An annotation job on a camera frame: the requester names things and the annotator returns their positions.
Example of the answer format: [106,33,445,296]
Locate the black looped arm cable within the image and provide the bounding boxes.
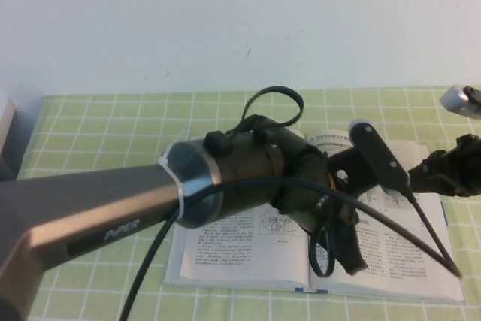
[243,86,304,130]

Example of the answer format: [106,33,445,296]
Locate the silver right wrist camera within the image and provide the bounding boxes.
[439,85,481,121]

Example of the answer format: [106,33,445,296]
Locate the hardcover technical book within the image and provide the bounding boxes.
[164,131,467,304]

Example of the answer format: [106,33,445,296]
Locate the green white checked tablecloth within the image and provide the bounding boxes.
[0,86,481,321]

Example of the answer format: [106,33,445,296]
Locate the thin black gripper cable loop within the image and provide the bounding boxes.
[308,195,334,277]

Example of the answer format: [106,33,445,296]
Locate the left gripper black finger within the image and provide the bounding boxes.
[330,206,356,276]
[343,219,368,277]

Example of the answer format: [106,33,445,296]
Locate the beige board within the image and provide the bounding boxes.
[0,97,16,159]

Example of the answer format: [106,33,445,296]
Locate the black bar left wrist camera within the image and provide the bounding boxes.
[348,117,411,195]

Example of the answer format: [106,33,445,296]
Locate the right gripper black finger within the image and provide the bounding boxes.
[408,169,458,192]
[420,150,458,177]

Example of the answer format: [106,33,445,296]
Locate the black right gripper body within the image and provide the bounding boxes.
[446,133,481,198]

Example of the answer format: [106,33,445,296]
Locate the white cable tie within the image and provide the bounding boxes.
[157,150,189,220]

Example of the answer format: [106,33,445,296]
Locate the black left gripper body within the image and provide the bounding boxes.
[318,147,381,232]

